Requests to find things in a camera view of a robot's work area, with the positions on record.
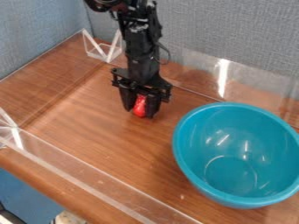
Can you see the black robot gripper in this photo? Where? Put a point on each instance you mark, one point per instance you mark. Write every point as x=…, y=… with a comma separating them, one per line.
x=140, y=79

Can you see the red toy strawberry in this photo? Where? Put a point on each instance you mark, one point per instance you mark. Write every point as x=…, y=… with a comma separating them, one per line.
x=139, y=108

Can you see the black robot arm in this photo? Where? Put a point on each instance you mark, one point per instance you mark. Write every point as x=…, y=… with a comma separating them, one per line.
x=139, y=25

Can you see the blue plastic bowl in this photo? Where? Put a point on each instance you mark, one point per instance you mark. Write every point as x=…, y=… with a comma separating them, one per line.
x=238, y=153

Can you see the clear acrylic back barrier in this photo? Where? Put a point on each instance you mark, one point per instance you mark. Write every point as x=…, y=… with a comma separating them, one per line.
x=232, y=82

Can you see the clear acrylic barrier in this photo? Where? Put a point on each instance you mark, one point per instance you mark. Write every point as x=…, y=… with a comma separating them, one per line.
x=104, y=187
x=232, y=82

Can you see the clear acrylic front barrier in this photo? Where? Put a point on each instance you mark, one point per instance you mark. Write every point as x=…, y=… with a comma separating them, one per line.
x=104, y=187

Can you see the clear acrylic corner bracket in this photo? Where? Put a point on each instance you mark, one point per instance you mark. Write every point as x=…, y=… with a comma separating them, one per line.
x=102, y=51

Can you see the clear acrylic left bracket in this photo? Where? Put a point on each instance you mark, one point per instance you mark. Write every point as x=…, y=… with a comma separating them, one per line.
x=10, y=132

